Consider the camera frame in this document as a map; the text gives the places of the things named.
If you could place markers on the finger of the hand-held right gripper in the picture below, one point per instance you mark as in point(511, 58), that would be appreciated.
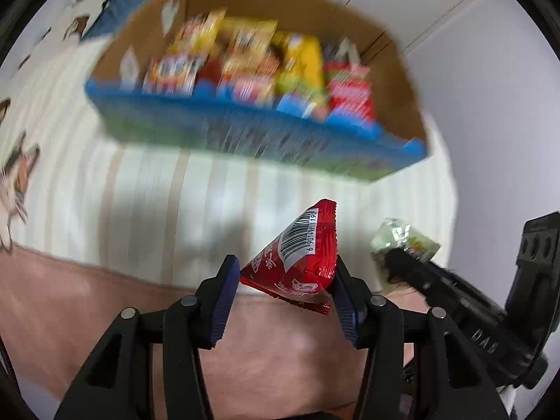
point(420, 275)

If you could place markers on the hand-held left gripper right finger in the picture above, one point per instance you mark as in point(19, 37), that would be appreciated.
point(348, 310)

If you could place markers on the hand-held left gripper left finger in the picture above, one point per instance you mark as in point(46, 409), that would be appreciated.
point(223, 302)

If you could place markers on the pale green snack packet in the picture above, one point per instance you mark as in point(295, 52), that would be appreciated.
point(402, 236)

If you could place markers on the red triangular snack packet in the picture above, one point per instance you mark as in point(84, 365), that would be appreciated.
point(306, 245)

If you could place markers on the cardboard box with blue rim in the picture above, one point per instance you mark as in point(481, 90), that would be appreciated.
point(271, 140)

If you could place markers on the white striped blanket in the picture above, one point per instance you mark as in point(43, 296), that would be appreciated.
point(153, 210)

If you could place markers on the pink blanket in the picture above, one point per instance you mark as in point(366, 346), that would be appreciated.
point(87, 297)

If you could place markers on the pile of colourful snack packets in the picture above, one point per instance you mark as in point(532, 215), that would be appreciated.
point(245, 65)

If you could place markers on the white wardrobe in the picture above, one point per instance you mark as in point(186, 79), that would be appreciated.
point(415, 0)

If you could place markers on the white printed bedsheet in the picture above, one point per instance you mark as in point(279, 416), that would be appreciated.
point(48, 57)

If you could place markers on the blue cloth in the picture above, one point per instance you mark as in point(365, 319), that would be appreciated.
point(127, 0)

